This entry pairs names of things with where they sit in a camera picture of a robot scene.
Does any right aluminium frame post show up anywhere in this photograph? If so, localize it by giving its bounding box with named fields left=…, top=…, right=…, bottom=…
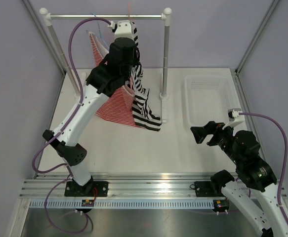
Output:
left=234, top=0, right=283, bottom=75

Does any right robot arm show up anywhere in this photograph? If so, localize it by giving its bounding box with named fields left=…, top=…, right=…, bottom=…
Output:
left=190, top=121, right=288, bottom=237

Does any white and silver clothes rack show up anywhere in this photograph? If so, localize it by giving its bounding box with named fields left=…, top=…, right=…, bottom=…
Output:
left=40, top=7, right=172, bottom=123

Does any white slotted cable duct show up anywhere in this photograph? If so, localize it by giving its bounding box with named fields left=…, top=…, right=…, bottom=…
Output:
left=30, top=198, right=214, bottom=209

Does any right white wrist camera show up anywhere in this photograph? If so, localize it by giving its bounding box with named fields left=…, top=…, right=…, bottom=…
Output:
left=222, top=108, right=245, bottom=130

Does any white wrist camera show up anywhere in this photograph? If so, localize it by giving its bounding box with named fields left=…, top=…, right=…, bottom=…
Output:
left=108, top=20, right=134, bottom=40
left=222, top=108, right=245, bottom=130

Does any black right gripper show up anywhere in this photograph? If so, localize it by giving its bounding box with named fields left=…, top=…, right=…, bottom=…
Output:
left=190, top=120, right=243, bottom=165

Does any aluminium frame post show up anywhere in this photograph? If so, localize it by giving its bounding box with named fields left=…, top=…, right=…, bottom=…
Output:
left=234, top=0, right=283, bottom=75
left=21, top=0, right=66, bottom=76

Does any black white striped tank top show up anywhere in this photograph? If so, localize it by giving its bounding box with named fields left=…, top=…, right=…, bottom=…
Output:
left=126, top=22, right=162, bottom=132

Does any white perforated plastic basket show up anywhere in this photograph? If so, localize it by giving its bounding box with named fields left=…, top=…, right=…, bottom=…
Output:
left=184, top=75, right=241, bottom=126

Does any pink wire hanger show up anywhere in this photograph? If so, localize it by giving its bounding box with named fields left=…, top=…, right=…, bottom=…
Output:
left=127, top=2, right=134, bottom=23

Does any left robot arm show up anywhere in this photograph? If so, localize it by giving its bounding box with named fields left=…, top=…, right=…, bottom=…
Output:
left=43, top=38, right=137, bottom=197

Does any left aluminium frame post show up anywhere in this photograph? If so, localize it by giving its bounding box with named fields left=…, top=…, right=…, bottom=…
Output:
left=21, top=0, right=66, bottom=76

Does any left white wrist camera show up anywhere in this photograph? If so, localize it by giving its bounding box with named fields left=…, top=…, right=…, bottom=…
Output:
left=108, top=20, right=134, bottom=40

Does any red white striped tank top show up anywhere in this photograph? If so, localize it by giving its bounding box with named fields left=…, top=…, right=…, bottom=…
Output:
left=88, top=32, right=137, bottom=127

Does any blue wire hanger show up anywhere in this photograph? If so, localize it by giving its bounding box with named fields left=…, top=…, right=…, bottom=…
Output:
left=96, top=21, right=109, bottom=50

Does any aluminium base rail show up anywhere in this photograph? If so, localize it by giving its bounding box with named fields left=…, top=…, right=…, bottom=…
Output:
left=19, top=172, right=212, bottom=199

